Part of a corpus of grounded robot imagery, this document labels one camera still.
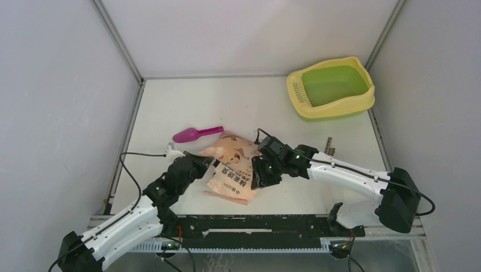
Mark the pink cat litter bag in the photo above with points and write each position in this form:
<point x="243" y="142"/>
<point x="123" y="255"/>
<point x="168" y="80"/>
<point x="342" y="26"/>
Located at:
<point x="233" y="175"/>

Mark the yellow green litter box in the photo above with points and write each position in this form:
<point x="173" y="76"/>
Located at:
<point x="334" y="88"/>

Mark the black sealing clip strip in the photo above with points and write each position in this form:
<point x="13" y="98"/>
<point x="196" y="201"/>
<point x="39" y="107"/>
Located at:
<point x="329" y="149"/>

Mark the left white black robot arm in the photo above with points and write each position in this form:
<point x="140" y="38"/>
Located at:
<point x="148" y="216"/>

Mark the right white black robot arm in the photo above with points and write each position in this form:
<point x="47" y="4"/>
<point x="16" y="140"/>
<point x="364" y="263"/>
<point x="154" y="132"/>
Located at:
<point x="392" y="198"/>

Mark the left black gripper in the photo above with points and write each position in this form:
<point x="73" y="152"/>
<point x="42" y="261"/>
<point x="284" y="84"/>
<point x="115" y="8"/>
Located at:
<point x="202" y="162"/>

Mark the magenta plastic scoop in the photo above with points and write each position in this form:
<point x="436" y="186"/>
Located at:
<point x="191" y="134"/>

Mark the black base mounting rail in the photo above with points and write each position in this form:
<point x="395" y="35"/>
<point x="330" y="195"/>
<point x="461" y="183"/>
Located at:
<point x="252" y="232"/>

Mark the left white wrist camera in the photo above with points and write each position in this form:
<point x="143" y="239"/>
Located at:
<point x="172" y="153"/>

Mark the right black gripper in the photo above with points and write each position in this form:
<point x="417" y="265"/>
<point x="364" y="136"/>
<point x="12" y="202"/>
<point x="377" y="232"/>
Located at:
<point x="260" y="178"/>

